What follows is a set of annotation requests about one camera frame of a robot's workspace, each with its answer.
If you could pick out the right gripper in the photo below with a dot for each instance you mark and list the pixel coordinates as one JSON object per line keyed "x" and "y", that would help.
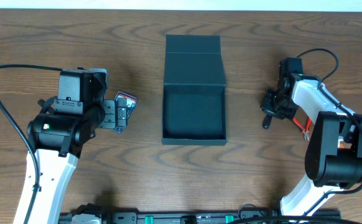
{"x": 267, "y": 106}

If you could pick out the orange scraper wooden handle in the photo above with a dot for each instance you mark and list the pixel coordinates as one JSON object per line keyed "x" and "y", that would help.
{"x": 340, "y": 143}

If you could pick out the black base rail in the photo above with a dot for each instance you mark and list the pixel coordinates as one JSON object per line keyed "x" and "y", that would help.
{"x": 91, "y": 213}

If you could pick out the black open gift box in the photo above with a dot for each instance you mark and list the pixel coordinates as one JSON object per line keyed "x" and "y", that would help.
{"x": 194, "y": 102}

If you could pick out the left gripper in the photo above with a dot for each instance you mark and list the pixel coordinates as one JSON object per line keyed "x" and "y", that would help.
{"x": 108, "y": 114}

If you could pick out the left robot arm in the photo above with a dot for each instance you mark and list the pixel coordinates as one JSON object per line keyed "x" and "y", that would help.
{"x": 57, "y": 134}

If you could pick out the black yellow screwdriver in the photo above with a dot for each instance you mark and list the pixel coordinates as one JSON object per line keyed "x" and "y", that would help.
{"x": 267, "y": 121}

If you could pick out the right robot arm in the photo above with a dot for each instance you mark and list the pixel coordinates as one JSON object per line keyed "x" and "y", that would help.
{"x": 333, "y": 160}

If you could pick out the red handled pliers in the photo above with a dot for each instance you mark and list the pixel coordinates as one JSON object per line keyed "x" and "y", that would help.
{"x": 303, "y": 126}

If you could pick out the blue precision screwdriver set case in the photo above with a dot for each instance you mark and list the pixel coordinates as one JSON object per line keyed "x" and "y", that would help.
{"x": 131, "y": 105}

